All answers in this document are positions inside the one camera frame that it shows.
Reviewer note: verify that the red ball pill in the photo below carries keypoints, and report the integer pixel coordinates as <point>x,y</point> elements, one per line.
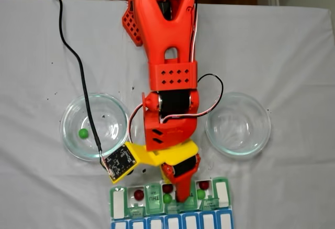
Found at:
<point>204,184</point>
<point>138,194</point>
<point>167,188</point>

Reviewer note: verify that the green ball pill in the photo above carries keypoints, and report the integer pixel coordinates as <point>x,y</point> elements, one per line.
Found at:
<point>83,133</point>
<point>201,194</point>
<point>167,198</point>

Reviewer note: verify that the weekly pill organizer box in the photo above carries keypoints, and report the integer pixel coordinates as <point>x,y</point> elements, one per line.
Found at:
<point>154,200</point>

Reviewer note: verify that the glass bowl with red balls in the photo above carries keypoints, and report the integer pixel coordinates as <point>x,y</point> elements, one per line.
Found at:
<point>238,124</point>

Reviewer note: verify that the glass bowl with green balls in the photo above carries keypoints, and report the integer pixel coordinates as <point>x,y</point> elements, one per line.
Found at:
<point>73,145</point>

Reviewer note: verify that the white table cover sheet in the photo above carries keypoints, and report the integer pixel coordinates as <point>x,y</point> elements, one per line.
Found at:
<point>261,43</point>

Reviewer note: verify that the yellow camera board mount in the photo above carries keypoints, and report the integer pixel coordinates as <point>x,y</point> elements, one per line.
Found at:
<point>119,162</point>

